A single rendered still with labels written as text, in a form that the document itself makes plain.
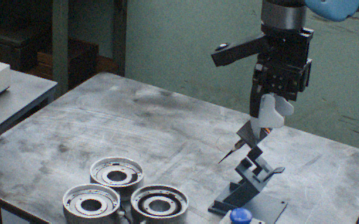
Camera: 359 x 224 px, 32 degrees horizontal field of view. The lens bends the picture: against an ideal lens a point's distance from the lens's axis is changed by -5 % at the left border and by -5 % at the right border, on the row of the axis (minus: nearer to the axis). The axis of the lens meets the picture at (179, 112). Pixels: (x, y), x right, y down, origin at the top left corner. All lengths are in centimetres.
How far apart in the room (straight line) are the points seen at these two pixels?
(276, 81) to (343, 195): 36
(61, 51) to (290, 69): 174
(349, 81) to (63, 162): 162
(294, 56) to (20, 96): 102
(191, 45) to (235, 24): 25
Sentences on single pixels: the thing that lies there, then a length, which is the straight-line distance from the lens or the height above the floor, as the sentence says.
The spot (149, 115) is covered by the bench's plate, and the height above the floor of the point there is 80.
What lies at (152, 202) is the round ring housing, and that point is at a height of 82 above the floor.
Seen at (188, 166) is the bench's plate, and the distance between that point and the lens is 135.
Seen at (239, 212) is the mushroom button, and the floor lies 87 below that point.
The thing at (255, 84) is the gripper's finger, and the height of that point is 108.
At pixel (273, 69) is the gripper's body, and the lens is 106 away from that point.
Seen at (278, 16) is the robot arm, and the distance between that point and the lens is 102.
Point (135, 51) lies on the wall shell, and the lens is 311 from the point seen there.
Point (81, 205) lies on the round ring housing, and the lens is 119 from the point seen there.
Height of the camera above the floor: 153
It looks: 28 degrees down
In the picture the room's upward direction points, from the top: 4 degrees clockwise
